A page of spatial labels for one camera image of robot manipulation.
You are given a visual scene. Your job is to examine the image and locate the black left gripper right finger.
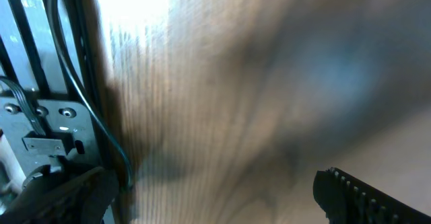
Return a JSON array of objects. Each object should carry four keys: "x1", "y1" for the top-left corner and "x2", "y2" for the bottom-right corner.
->
[{"x1": 312, "y1": 167, "x2": 430, "y2": 224}]

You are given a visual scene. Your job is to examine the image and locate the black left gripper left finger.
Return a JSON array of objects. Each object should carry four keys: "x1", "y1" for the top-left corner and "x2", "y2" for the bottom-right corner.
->
[{"x1": 1, "y1": 167, "x2": 119, "y2": 224}]

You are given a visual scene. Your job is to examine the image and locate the left camera black cable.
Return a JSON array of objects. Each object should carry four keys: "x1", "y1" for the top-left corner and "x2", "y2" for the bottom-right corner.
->
[{"x1": 46, "y1": 0, "x2": 135, "y2": 190}]

